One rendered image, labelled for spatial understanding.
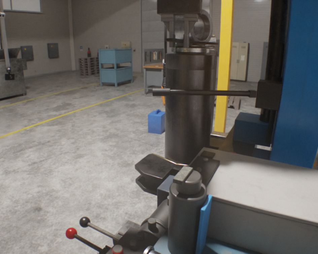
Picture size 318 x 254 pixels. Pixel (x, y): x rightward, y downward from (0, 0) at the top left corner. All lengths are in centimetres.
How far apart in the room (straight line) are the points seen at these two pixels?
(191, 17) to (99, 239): 181
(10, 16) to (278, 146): 1493
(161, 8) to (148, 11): 1281
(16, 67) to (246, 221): 860
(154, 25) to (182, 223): 1294
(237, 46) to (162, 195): 1051
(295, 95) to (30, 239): 216
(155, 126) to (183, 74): 314
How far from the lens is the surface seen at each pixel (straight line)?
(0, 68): 860
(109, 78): 900
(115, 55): 875
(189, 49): 91
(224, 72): 352
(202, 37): 101
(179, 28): 94
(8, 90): 872
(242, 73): 1111
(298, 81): 83
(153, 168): 97
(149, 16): 1345
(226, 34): 351
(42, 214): 246
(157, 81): 704
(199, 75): 90
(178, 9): 71
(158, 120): 394
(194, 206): 44
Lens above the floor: 149
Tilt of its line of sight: 20 degrees down
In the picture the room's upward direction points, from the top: straight up
